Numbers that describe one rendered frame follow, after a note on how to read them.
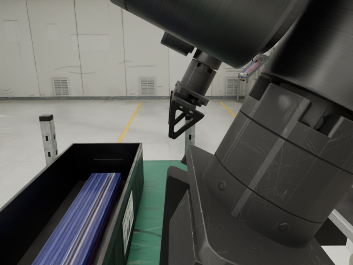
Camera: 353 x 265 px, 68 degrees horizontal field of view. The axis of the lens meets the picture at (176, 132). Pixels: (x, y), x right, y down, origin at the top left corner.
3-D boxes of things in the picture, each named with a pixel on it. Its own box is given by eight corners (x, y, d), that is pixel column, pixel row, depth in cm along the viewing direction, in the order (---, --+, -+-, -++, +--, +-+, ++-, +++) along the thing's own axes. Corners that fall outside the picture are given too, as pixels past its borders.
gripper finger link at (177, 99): (155, 134, 49) (177, 89, 47) (156, 124, 56) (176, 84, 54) (187, 149, 50) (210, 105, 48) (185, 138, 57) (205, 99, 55)
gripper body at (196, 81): (174, 94, 49) (193, 57, 48) (173, 87, 59) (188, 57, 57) (205, 109, 50) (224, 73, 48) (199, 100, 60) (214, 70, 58)
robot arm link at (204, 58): (235, 42, 49) (228, 44, 55) (202, 25, 48) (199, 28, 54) (217, 77, 51) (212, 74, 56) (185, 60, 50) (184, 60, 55)
